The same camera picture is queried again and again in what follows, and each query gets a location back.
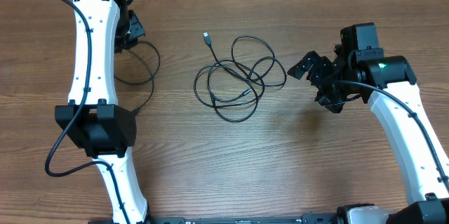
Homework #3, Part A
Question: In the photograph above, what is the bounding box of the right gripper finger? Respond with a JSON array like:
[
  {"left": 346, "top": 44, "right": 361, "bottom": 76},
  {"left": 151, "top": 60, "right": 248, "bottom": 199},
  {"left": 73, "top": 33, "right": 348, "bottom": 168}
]
[
  {"left": 314, "top": 92, "right": 345, "bottom": 114},
  {"left": 287, "top": 51, "right": 320, "bottom": 79}
]

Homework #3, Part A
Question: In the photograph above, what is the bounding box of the short black usb cable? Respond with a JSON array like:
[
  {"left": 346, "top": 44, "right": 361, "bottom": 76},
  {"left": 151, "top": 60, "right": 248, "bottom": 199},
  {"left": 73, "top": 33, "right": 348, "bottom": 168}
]
[{"left": 114, "top": 39, "right": 161, "bottom": 117}]

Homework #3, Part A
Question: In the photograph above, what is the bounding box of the long black usb cable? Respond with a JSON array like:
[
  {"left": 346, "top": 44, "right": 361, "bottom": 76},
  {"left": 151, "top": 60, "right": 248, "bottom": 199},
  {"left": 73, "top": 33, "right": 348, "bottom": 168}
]
[{"left": 193, "top": 32, "right": 288, "bottom": 124}]

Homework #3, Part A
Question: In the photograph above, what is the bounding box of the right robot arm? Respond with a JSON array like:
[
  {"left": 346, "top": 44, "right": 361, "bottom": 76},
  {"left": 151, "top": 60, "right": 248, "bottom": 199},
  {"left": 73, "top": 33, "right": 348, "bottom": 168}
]
[{"left": 288, "top": 22, "right": 448, "bottom": 223}]

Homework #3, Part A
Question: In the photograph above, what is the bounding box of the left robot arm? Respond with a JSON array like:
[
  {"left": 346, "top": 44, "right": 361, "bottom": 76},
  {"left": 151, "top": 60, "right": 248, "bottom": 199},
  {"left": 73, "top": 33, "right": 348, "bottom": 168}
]
[{"left": 48, "top": 0, "right": 149, "bottom": 223}]

